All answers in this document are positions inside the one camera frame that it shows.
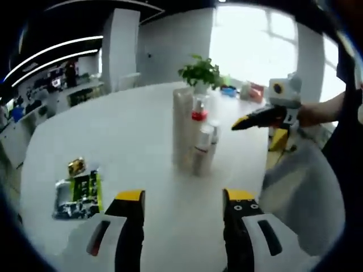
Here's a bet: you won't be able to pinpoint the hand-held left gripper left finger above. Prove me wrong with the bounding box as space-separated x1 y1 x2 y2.
82 189 145 272

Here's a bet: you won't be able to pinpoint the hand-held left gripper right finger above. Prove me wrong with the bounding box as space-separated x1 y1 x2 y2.
222 188 296 272

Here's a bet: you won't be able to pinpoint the silver skincare packet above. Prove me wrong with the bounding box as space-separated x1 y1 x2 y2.
52 180 98 220

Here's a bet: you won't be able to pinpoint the white skincare tube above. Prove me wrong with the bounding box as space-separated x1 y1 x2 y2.
172 87 196 168

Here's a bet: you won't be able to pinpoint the gold skincare sachet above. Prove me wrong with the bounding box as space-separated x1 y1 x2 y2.
67 158 87 177

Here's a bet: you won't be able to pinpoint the colourful small boxes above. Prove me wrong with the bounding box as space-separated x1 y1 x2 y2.
221 81 265 102

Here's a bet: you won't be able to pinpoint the grey mesh office chair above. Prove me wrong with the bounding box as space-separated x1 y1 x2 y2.
260 127 343 257

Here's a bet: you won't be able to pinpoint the potted green plant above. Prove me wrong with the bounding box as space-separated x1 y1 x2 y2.
178 54 225 95

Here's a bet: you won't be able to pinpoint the person's black shirt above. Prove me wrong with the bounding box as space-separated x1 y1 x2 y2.
320 0 363 205

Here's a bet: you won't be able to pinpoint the white chair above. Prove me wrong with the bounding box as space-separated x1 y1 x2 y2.
118 73 142 92

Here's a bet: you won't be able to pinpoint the blue box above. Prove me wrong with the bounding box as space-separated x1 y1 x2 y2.
11 107 24 123

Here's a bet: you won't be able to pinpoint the ceiling light strip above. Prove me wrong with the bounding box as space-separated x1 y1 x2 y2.
5 35 104 82
12 48 99 87

